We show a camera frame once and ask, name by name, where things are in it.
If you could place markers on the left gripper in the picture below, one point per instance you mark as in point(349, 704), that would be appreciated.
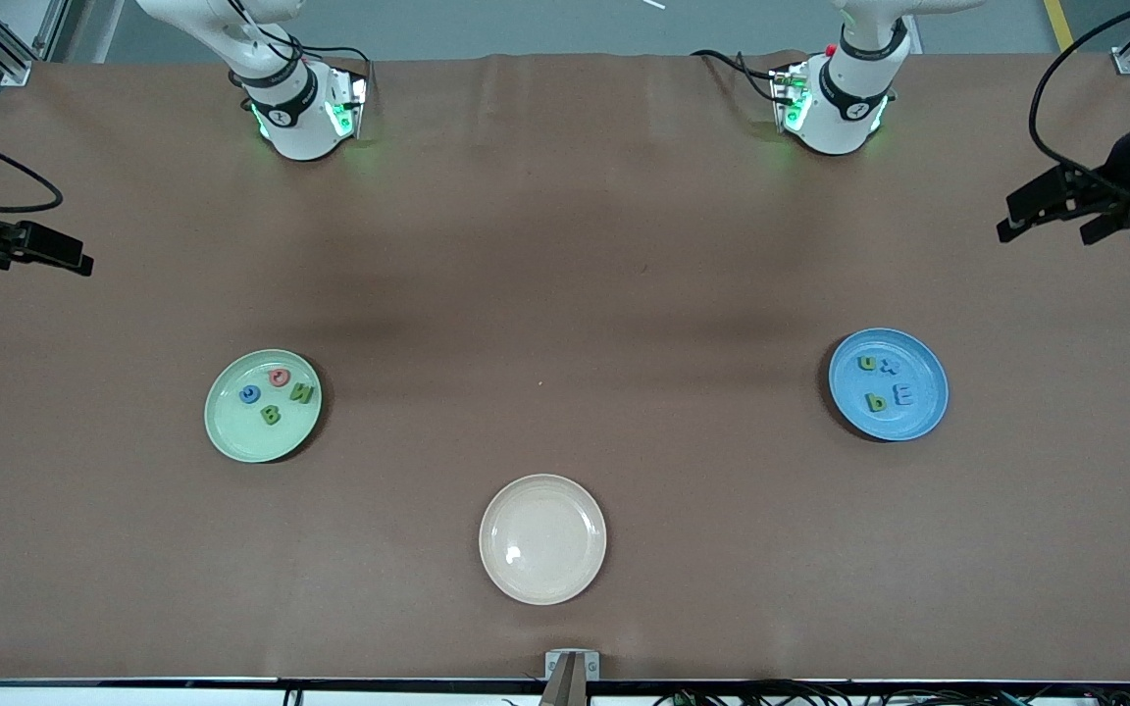
point(1117, 179)

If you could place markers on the blue letter m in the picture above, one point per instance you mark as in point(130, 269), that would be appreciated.
point(904, 395)

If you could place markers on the blue letter G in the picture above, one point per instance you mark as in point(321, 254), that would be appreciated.
point(243, 395)

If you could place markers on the green small letter b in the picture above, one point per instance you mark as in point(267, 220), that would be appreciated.
point(876, 403)

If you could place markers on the green capital letter B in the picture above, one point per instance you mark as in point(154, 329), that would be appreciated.
point(271, 414)

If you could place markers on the green letter N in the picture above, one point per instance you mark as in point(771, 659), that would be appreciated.
point(302, 394)

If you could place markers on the blue plate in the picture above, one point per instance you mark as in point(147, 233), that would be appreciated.
point(908, 422)

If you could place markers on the green plate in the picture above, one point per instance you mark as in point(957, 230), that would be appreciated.
point(241, 431)

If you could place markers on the silver base connector panel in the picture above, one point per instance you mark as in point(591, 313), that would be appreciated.
point(349, 103)
point(789, 98)

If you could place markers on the brown table mat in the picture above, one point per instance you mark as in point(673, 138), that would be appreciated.
point(565, 245)

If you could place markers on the beige plate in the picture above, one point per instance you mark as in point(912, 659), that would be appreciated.
point(542, 539)

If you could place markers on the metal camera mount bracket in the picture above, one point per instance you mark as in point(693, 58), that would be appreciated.
point(571, 677)

